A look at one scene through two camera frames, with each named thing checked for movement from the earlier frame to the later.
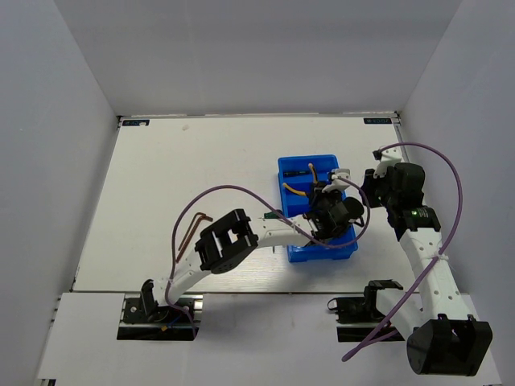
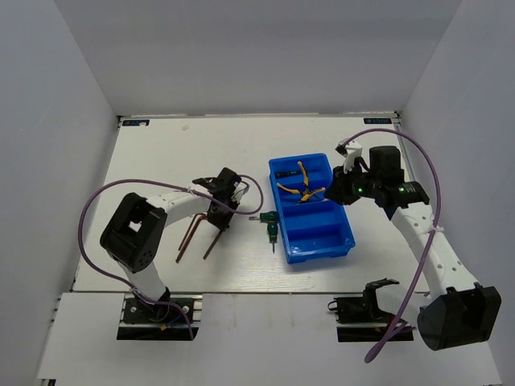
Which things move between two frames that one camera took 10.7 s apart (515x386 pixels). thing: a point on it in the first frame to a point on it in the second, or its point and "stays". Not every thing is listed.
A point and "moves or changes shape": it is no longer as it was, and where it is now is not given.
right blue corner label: (377, 121) stays
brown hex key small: (189, 227) stays
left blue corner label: (136, 122) stays
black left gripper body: (323, 201) to (221, 218)
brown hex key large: (191, 236) stays
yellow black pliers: (312, 186) moves or changes shape
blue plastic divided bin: (297, 176) stays
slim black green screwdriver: (290, 174) moves or changes shape
